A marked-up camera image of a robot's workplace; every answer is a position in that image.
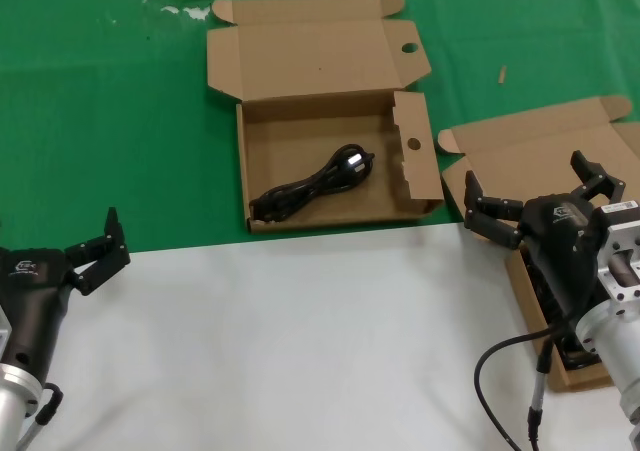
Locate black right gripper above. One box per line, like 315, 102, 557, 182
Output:
463, 149, 626, 317

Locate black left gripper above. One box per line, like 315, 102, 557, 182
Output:
0, 206, 132, 378

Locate black power cable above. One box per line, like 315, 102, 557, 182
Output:
248, 143, 377, 222

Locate open cardboard box with holes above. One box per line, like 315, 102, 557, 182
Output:
206, 0, 446, 235

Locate green table mat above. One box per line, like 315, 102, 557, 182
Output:
0, 0, 640, 267

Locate white torn tape scraps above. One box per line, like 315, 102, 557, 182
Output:
159, 4, 211, 22

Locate open cardboard box holding cables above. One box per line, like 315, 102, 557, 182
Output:
437, 95, 640, 393

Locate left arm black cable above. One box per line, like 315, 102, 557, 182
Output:
14, 380, 65, 451

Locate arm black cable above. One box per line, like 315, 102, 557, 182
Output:
14, 380, 65, 451
473, 320, 576, 451

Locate pile of black cables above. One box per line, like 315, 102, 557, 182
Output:
519, 250, 606, 372

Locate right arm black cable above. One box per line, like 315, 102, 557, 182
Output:
473, 320, 576, 451

